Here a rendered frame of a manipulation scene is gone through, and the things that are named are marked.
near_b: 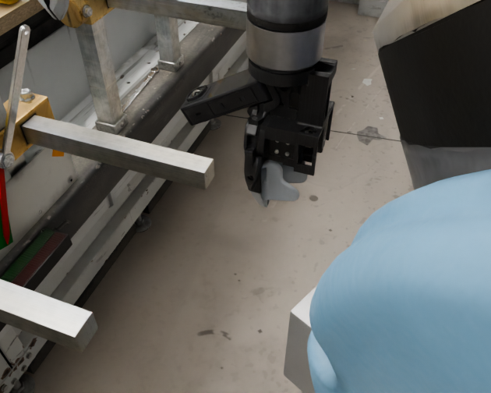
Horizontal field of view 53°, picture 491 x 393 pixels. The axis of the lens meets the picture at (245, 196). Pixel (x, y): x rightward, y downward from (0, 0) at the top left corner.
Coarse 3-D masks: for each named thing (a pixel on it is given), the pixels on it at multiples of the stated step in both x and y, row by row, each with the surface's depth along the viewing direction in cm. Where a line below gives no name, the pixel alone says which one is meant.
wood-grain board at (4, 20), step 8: (24, 0) 91; (32, 0) 91; (0, 8) 88; (8, 8) 88; (16, 8) 88; (24, 8) 90; (32, 8) 92; (40, 8) 94; (0, 16) 86; (8, 16) 87; (16, 16) 89; (24, 16) 91; (0, 24) 86; (8, 24) 87; (16, 24) 89; (0, 32) 86
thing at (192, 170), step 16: (32, 128) 69; (48, 128) 69; (64, 128) 69; (80, 128) 69; (48, 144) 70; (64, 144) 69; (80, 144) 67; (96, 144) 66; (112, 144) 66; (128, 144) 66; (144, 144) 66; (96, 160) 68; (112, 160) 67; (128, 160) 66; (144, 160) 65; (160, 160) 64; (176, 160) 64; (192, 160) 64; (208, 160) 64; (160, 176) 66; (176, 176) 65; (192, 176) 63; (208, 176) 64
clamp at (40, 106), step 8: (40, 96) 73; (24, 104) 71; (32, 104) 71; (40, 104) 72; (48, 104) 74; (24, 112) 70; (32, 112) 71; (40, 112) 72; (48, 112) 74; (16, 120) 69; (24, 120) 70; (16, 128) 69; (0, 136) 66; (16, 136) 69; (24, 136) 71; (0, 144) 67; (16, 144) 70; (24, 144) 71; (32, 144) 73; (16, 152) 70
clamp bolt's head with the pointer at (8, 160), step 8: (8, 160) 66; (0, 168) 67; (0, 176) 67; (0, 184) 68; (0, 192) 68; (0, 200) 69; (8, 216) 71; (8, 224) 71; (8, 232) 72; (8, 240) 72
